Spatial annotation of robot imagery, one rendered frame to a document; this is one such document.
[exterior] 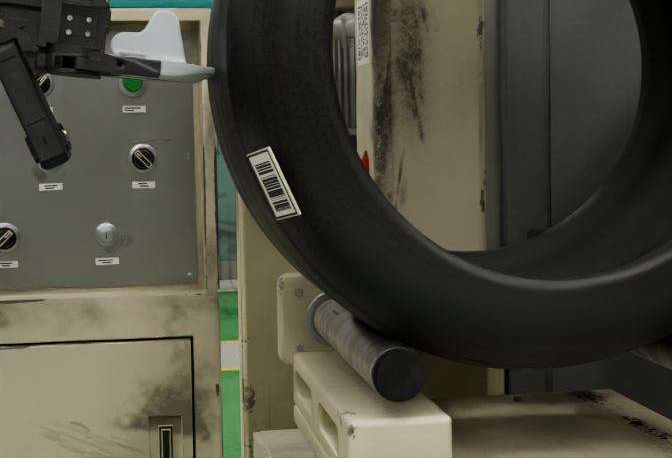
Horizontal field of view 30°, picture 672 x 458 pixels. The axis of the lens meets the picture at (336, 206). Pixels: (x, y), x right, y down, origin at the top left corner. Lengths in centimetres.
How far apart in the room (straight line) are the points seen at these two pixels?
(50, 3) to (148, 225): 65
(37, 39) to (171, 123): 60
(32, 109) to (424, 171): 50
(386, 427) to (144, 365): 66
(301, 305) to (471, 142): 27
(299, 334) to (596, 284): 42
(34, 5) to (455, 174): 54
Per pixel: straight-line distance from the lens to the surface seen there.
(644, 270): 109
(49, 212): 169
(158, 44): 110
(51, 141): 110
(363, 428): 105
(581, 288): 107
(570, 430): 128
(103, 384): 166
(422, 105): 141
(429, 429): 106
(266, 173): 102
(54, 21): 108
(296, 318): 137
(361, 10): 148
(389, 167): 140
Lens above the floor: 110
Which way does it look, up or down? 3 degrees down
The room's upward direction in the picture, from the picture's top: 1 degrees counter-clockwise
